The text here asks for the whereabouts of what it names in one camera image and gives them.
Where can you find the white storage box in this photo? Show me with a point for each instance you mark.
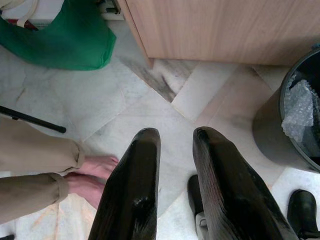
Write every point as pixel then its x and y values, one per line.
pixel 47 10

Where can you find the black round rubbish bin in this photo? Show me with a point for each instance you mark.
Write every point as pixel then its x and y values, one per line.
pixel 267 130

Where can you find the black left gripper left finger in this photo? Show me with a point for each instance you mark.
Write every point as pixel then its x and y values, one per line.
pixel 132 190

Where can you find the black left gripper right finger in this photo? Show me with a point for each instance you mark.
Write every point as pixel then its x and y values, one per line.
pixel 232 195

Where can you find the thin black pole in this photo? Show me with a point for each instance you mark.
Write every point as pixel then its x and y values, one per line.
pixel 37 121

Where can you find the person leg beige trousers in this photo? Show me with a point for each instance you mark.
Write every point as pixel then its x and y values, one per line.
pixel 37 147
pixel 27 195

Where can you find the black robot right foot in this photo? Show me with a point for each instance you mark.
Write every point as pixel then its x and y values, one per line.
pixel 302 210

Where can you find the light wooden drawer cabinet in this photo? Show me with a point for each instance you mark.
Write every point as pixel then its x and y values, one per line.
pixel 212 30

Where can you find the black robot left foot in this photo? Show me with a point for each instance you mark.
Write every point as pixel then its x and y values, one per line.
pixel 193 195

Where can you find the clear bubble wrap piece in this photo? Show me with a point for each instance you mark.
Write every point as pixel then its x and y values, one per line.
pixel 297 110

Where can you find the green fabric bag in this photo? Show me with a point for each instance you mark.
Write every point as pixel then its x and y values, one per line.
pixel 70 37

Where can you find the bare person foot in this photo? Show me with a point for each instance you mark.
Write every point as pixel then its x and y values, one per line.
pixel 85 187
pixel 100 165

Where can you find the black robot foot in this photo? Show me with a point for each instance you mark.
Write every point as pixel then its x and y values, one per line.
pixel 302 210
pixel 193 195

